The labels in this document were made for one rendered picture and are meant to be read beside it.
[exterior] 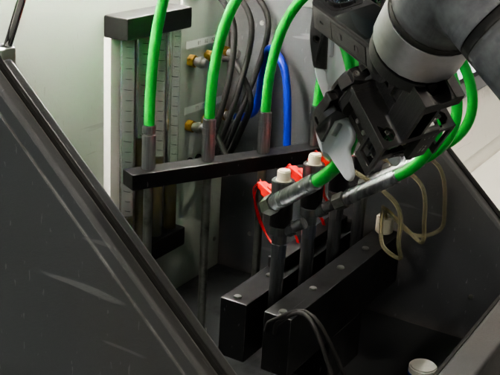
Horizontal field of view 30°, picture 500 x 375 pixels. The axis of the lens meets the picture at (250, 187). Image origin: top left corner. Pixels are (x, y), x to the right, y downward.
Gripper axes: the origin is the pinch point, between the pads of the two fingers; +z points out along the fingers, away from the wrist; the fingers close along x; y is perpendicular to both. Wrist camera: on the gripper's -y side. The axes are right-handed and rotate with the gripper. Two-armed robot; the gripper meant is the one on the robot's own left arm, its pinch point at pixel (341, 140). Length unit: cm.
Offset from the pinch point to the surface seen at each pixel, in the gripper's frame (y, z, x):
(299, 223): 0.0, 21.8, 0.6
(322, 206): -2.7, 26.9, 6.3
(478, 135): -17, 63, 55
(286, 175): -5.3, 19.0, 0.6
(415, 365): 18.4, 42.7, 15.1
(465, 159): -13, 60, 48
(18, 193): -5.1, 1.1, -30.6
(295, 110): -24, 44, 16
